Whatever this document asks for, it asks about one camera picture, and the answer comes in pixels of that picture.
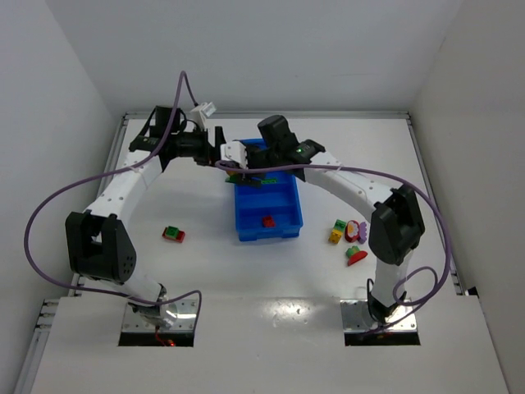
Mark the red half round lego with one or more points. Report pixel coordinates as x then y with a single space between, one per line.
354 257

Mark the red white flower lego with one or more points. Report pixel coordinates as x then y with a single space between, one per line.
351 231

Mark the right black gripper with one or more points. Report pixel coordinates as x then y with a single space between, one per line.
253 162

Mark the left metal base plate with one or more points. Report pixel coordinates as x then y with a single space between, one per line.
176 317

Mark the yellow lego brick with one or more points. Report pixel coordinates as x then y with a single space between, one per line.
335 236

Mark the red lego brick left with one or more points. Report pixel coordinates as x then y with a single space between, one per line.
179 239

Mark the small red lego brick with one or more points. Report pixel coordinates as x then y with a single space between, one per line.
268 221

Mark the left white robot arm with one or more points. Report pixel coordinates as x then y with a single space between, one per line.
98 243

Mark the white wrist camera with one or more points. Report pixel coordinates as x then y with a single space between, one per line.
201 113
235 151

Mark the metal base plate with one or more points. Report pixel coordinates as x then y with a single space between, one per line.
356 318
176 317

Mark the blue divided plastic bin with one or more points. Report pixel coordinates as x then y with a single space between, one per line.
280 200

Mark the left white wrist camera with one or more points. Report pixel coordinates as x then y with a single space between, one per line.
201 113

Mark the green sloped lego brick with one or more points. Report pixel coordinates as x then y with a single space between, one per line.
234 178

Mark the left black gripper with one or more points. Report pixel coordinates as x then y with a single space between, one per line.
211 144

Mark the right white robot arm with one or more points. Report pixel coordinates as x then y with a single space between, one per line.
394 217

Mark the green small lego brick right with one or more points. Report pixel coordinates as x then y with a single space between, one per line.
351 251

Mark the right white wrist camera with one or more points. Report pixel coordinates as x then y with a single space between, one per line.
235 151

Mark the green striped lego brick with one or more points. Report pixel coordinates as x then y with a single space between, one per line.
340 225

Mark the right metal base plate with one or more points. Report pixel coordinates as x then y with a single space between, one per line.
356 318

